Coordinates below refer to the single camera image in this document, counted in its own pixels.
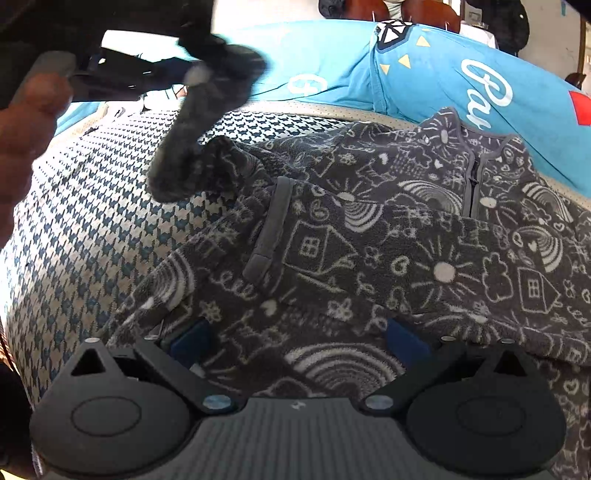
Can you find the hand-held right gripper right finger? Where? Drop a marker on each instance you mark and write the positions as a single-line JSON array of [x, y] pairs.
[[407, 340]]

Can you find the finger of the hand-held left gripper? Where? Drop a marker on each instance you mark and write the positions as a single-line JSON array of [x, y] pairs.
[[138, 74]]

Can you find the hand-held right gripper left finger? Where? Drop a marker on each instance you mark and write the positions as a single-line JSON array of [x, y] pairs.
[[191, 340]]

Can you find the grey doodle-print fleece jacket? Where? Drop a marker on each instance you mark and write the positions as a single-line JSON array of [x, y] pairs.
[[369, 258]]

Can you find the person's left hand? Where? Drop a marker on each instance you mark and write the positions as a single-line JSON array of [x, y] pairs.
[[23, 152]]

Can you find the houndstooth woven mat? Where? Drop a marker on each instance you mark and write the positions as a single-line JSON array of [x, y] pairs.
[[92, 230]]

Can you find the blue printed quilt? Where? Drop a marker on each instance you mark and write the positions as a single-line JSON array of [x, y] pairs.
[[323, 60]]

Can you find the brown wooden chair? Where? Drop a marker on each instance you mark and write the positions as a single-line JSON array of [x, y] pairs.
[[364, 9], [434, 13]]

